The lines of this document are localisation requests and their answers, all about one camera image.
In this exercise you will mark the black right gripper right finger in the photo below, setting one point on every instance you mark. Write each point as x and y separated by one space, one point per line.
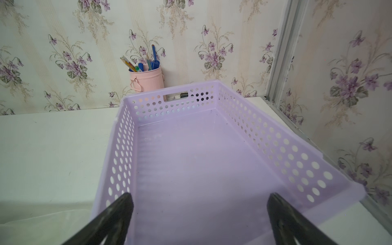
290 227

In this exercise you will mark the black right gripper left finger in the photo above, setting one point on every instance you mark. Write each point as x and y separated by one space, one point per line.
110 227

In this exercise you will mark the purple perforated plastic basket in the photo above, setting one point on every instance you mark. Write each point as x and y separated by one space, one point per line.
200 162

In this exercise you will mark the pink metal pen cup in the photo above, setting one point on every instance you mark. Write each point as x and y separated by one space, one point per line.
147 80

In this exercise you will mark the blue pen in cup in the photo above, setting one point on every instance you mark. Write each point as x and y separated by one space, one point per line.
155 64

